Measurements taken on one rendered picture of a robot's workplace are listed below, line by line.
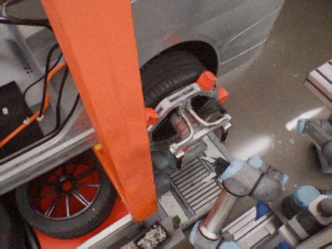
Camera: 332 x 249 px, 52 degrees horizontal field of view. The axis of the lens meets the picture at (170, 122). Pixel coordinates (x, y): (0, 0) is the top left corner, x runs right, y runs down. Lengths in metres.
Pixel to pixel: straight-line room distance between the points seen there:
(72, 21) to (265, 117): 2.68
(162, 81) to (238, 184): 0.77
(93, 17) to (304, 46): 3.33
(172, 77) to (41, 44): 0.97
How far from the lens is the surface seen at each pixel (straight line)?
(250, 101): 3.33
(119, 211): 2.54
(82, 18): 0.76
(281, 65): 3.68
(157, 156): 2.71
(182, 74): 1.93
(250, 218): 2.60
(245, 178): 1.42
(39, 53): 2.42
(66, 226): 2.34
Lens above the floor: 2.69
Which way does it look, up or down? 60 degrees down
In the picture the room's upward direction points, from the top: 1 degrees counter-clockwise
